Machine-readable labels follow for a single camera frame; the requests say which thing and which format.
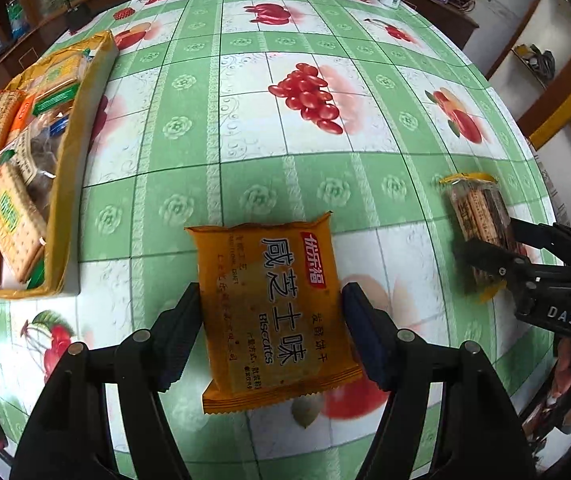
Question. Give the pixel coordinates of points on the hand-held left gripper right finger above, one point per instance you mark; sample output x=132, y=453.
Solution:
x=365, y=340

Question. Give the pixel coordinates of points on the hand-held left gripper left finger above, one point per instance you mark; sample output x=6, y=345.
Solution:
x=185, y=340

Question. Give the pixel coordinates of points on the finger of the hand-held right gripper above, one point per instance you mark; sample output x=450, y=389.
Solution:
x=490, y=262
x=555, y=240

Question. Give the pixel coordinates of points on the clear brown cracker packet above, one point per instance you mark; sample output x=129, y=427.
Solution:
x=480, y=210

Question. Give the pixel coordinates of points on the orange square biscuit packet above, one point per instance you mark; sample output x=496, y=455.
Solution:
x=265, y=310

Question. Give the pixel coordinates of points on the yellow green cracker packet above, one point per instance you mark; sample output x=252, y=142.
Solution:
x=58, y=77
x=10, y=220

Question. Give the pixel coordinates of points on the yellow cardboard box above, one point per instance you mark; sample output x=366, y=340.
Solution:
x=70, y=160

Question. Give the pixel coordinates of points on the clear plum snack packet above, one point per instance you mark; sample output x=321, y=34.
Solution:
x=40, y=160

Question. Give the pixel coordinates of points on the slim orange cracker packet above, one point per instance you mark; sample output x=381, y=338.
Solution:
x=23, y=112

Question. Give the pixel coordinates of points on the black yellow tool pile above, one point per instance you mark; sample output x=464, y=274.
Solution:
x=535, y=60

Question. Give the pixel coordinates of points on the green checked fruit tablecloth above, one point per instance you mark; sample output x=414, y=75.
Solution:
x=265, y=135

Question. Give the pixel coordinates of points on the small black box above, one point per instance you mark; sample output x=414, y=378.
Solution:
x=78, y=17

